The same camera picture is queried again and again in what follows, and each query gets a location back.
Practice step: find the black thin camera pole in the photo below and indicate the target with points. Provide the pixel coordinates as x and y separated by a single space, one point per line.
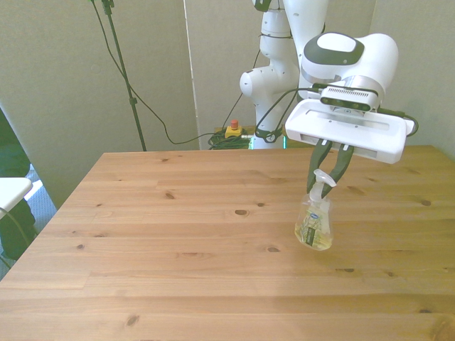
122 67

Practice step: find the clear sanitizer pump bottle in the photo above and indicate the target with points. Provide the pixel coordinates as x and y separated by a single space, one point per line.
314 231

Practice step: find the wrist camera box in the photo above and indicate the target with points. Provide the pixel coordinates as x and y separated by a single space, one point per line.
348 97

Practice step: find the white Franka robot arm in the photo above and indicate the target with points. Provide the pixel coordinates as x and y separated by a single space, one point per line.
277 78

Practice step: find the yellow emergency stop button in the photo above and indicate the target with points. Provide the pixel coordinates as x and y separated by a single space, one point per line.
234 130

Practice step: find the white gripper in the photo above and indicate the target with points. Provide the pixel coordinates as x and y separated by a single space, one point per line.
348 133

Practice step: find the white side table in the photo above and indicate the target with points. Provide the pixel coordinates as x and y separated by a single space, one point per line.
12 193

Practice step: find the white vertical wall trim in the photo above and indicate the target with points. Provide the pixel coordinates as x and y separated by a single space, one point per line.
191 71

